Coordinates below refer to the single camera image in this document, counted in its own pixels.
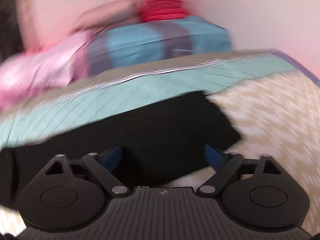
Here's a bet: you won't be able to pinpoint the black pants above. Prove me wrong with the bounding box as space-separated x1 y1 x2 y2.
1 91 241 209

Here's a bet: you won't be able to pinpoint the teal cream chevron bed cover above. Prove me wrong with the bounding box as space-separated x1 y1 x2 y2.
1 51 319 233

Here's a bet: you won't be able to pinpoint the blue grey patchwork folded quilt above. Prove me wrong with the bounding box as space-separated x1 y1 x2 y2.
85 16 232 76

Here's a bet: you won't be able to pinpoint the pink satin bedding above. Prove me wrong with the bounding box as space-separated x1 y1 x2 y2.
1 31 89 111

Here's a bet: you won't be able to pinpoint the pink pillow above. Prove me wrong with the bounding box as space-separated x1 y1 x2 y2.
68 0 141 34

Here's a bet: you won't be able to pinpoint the red folded blanket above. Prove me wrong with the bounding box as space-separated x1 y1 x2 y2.
139 0 189 22

